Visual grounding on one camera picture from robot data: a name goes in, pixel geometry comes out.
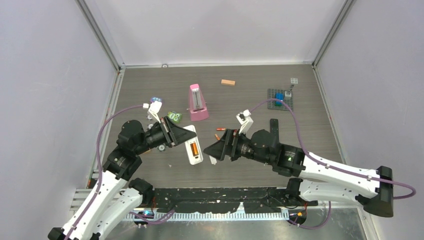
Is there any wooden block far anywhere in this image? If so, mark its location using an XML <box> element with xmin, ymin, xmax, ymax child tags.
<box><xmin>220</xmin><ymin>79</ymin><xmax>236</xmax><ymax>87</ymax></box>

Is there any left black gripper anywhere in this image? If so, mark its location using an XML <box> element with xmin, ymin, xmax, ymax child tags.
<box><xmin>135</xmin><ymin>114</ymin><xmax>196</xmax><ymax>154</ymax></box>

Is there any grey lego baseplate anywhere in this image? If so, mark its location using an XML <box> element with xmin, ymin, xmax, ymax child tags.
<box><xmin>267</xmin><ymin>88</ymin><xmax>295</xmax><ymax>112</ymax></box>

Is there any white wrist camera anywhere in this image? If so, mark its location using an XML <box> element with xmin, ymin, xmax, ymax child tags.
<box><xmin>236</xmin><ymin>109</ymin><xmax>254</xmax><ymax>135</ymax></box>
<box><xmin>142</xmin><ymin>101</ymin><xmax>162</xmax><ymax>122</ymax></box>

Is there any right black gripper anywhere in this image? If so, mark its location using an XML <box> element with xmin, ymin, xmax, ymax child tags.
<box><xmin>204</xmin><ymin>128</ymin><xmax>272</xmax><ymax>165</ymax></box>

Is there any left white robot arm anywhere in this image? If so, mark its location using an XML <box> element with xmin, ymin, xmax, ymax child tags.
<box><xmin>47</xmin><ymin>116</ymin><xmax>197</xmax><ymax>240</ymax></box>

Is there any blue lego brick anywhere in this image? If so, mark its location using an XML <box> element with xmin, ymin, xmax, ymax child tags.
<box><xmin>274</xmin><ymin>92</ymin><xmax>285</xmax><ymax>107</ymax></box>

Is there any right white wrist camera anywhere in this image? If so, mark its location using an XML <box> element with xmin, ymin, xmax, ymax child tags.
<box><xmin>236</xmin><ymin>109</ymin><xmax>254</xmax><ymax>135</ymax></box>

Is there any green monster toy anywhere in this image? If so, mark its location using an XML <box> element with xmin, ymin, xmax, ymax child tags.
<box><xmin>167</xmin><ymin>111</ymin><xmax>183</xmax><ymax>124</ymax></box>

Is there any black flat bar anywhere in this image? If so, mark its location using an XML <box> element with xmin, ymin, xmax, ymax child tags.
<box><xmin>269</xmin><ymin>118</ymin><xmax>279</xmax><ymax>135</ymax></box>

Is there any white remote control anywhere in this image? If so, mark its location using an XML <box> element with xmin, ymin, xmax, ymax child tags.
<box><xmin>184</xmin><ymin>135</ymin><xmax>204</xmax><ymax>165</ymax></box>

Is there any grey lego tower piece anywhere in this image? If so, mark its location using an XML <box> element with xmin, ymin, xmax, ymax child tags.
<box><xmin>284</xmin><ymin>84</ymin><xmax>295</xmax><ymax>100</ymax></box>

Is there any purple round toy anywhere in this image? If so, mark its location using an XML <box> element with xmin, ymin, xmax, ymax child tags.
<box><xmin>150</xmin><ymin>97</ymin><xmax>163</xmax><ymax>103</ymax></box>

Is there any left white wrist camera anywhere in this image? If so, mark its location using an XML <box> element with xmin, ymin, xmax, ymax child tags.
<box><xmin>142</xmin><ymin>101</ymin><xmax>162</xmax><ymax>122</ymax></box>

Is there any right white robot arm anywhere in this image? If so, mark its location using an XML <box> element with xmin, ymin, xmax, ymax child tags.
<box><xmin>203</xmin><ymin>129</ymin><xmax>394</xmax><ymax>218</ymax></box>

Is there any pink metronome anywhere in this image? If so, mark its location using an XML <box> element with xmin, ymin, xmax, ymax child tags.
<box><xmin>188</xmin><ymin>84</ymin><xmax>209</xmax><ymax>122</ymax></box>

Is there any white battery cover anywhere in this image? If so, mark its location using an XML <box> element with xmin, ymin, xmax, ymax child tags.
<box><xmin>209</xmin><ymin>156</ymin><xmax>218</xmax><ymax>165</ymax></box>

